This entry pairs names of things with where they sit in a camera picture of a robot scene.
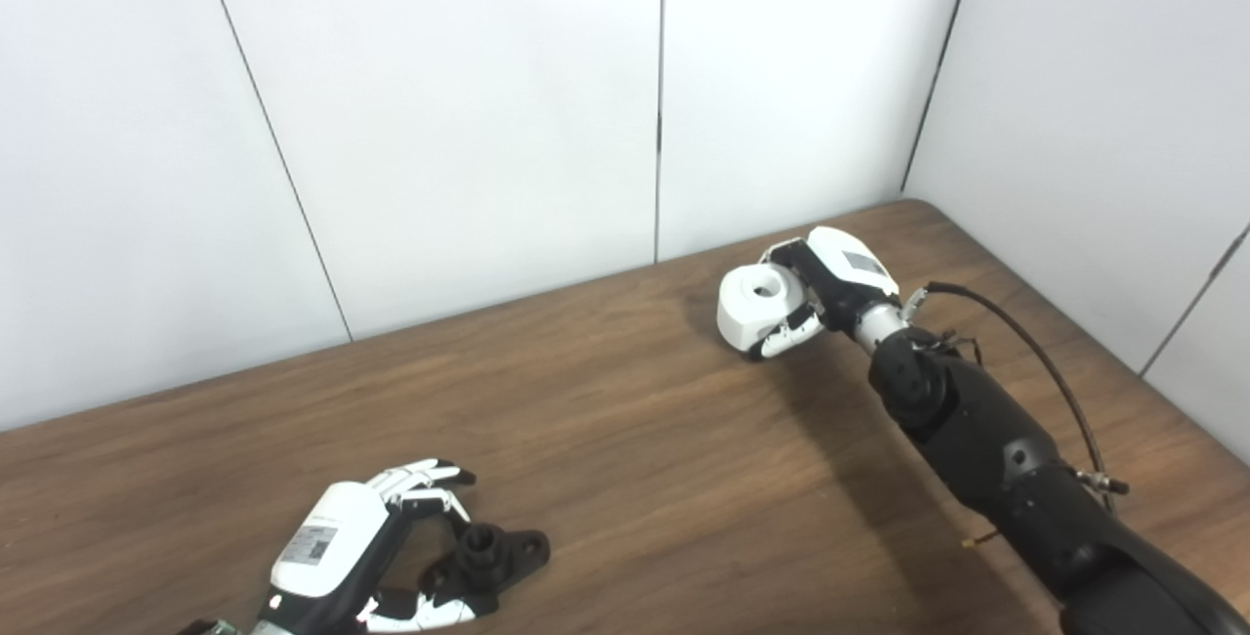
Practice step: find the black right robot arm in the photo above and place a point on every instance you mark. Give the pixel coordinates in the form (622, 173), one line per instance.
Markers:
(986, 430)

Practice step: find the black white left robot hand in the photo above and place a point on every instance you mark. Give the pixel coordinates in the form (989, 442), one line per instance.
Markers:
(327, 542)

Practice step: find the round white piece with holes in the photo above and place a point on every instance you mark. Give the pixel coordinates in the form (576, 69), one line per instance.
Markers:
(742, 308)

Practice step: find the black flanged holder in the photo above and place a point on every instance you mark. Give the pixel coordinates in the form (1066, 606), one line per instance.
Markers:
(508, 552)

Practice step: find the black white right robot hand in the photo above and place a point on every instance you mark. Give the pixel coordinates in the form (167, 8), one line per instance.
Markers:
(845, 269)

